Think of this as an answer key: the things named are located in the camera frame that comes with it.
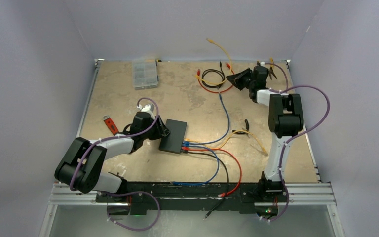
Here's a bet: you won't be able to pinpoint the small black cutters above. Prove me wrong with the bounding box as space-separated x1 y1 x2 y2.
232 119 250 135

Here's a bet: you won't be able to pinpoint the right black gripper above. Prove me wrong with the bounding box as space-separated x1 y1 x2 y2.
227 68 255 91

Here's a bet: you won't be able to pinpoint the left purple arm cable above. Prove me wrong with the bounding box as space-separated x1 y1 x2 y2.
69 97 161 232

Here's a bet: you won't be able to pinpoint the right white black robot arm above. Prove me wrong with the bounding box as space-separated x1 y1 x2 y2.
227 65 304 201

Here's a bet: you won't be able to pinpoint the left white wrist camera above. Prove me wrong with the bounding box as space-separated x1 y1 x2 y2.
137 103 155 115

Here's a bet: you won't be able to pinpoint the yellow handled pliers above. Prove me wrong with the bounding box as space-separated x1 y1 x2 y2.
257 57 277 80

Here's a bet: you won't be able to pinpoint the black ethernet cable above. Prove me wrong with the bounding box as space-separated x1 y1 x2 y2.
182 150 231 220
201 61 226 89

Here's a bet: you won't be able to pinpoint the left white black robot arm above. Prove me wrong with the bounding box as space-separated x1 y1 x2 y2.
54 112 170 202

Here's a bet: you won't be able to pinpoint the black network switch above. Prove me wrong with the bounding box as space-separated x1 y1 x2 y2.
159 119 187 154

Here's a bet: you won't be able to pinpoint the clear plastic organizer box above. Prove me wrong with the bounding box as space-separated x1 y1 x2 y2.
132 59 159 90

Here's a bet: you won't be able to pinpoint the aluminium frame rail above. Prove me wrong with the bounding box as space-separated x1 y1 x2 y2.
54 62 335 216

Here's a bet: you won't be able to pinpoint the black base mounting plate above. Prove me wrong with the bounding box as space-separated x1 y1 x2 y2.
96 182 288 216

